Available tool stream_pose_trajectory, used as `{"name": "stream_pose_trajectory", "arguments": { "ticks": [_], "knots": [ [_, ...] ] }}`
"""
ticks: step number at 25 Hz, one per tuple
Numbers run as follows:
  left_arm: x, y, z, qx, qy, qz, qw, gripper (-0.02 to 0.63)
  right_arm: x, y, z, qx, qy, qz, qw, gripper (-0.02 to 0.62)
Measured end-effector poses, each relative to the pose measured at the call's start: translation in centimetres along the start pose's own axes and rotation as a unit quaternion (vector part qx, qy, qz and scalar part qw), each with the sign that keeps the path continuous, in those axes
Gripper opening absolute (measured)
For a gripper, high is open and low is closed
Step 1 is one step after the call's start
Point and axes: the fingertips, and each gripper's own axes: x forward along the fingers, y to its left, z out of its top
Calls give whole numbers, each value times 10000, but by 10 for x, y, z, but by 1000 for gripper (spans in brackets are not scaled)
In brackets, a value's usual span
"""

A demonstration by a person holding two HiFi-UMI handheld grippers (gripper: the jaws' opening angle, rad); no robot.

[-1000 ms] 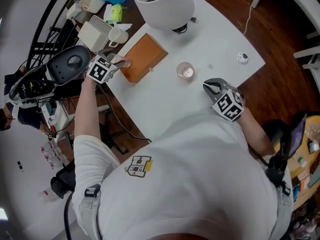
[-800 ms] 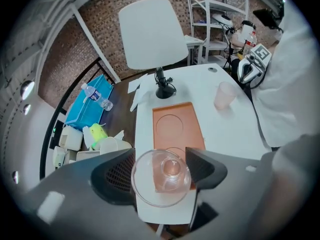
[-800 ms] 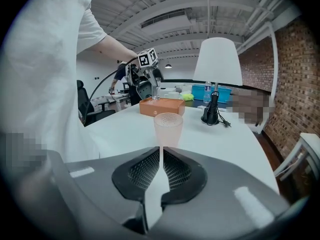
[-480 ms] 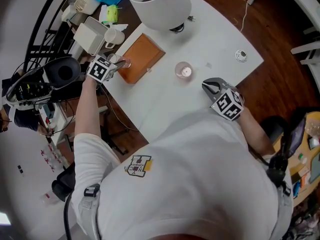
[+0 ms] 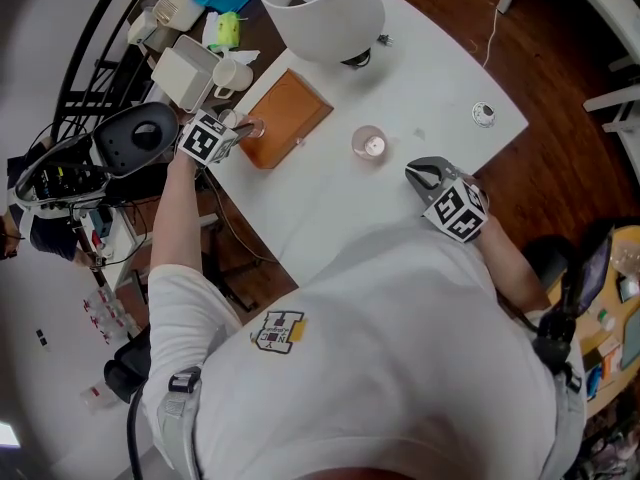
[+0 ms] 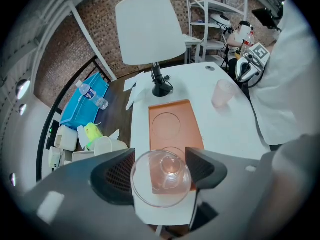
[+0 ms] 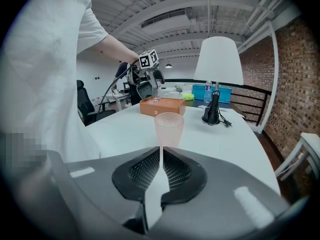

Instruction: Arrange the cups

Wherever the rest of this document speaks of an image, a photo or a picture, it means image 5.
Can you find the black metal railing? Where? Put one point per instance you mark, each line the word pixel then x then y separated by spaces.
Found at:
pixel 95 53

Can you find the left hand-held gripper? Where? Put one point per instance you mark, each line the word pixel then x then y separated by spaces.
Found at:
pixel 202 140

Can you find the person's right forearm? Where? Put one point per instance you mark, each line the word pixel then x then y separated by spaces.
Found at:
pixel 510 263

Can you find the white metal shelf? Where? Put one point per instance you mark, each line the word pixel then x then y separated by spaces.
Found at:
pixel 617 118

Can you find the person's white t-shirt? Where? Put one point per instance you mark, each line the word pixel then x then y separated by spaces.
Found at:
pixel 375 368

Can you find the yellow-green packet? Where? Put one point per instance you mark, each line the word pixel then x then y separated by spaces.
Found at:
pixel 226 30

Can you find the white storage box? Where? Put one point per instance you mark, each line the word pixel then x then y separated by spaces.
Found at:
pixel 182 75

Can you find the grey office chair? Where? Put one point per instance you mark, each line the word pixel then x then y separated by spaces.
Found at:
pixel 135 138

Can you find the chest-mounted monitor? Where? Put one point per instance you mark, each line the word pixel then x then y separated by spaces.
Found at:
pixel 592 273

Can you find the orange wooden tray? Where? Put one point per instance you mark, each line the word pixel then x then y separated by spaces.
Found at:
pixel 287 113

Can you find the black monitor mount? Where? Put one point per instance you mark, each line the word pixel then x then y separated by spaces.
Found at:
pixel 552 343

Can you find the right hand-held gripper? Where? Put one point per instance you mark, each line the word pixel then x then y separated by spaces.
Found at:
pixel 457 210

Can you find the white mug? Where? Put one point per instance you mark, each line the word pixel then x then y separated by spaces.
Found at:
pixel 232 74

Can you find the lamp power plug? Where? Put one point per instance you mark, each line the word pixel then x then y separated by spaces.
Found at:
pixel 385 40

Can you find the round wooden table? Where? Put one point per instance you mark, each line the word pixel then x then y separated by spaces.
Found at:
pixel 625 248

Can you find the white table lamp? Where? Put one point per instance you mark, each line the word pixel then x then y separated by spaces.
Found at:
pixel 325 18

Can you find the person's left forearm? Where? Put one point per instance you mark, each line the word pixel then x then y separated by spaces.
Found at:
pixel 172 218

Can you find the clear drinking glass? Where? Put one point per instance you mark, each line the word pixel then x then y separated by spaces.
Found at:
pixel 257 128

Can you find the beige ribbed container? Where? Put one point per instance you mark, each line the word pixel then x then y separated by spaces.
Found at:
pixel 177 8

